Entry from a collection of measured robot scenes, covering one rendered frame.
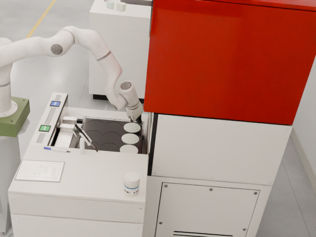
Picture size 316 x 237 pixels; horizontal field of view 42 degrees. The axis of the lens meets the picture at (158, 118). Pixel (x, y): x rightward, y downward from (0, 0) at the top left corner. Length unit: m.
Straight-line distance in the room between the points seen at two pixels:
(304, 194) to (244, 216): 1.29
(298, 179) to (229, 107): 1.94
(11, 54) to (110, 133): 0.69
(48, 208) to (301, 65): 1.33
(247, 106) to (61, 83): 3.04
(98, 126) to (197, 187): 0.68
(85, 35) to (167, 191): 0.95
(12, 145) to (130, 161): 0.88
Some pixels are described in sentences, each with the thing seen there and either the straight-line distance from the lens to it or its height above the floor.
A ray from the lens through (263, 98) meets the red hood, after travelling 2.02.
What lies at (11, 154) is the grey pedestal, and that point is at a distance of 2.73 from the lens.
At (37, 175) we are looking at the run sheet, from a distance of 2.03.
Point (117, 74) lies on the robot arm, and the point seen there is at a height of 1.28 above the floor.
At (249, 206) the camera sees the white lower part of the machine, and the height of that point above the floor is 0.65.
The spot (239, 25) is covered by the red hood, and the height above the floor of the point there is 1.71.
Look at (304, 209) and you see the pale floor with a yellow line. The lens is 3.58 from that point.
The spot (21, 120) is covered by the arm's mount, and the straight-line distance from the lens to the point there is 2.59.
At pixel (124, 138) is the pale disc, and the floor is 0.90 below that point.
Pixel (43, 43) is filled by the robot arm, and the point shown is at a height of 1.42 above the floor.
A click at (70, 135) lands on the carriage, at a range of 2.41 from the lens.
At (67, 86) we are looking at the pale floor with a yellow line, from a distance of 4.69.
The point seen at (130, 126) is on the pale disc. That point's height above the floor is 0.90.
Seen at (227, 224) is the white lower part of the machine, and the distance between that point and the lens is 2.54.
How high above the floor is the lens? 2.30
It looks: 33 degrees down
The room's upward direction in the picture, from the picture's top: 7 degrees clockwise
